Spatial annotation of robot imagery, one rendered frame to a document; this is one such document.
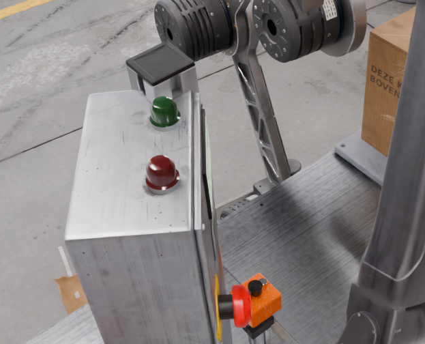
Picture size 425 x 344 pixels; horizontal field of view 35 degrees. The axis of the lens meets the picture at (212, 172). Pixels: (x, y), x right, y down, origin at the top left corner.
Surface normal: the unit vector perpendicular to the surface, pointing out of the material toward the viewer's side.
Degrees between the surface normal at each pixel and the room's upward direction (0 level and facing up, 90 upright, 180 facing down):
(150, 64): 0
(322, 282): 0
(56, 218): 0
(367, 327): 66
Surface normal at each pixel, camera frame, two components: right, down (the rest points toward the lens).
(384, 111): -0.81, 0.47
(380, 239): -0.84, -0.06
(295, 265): -0.09, -0.70
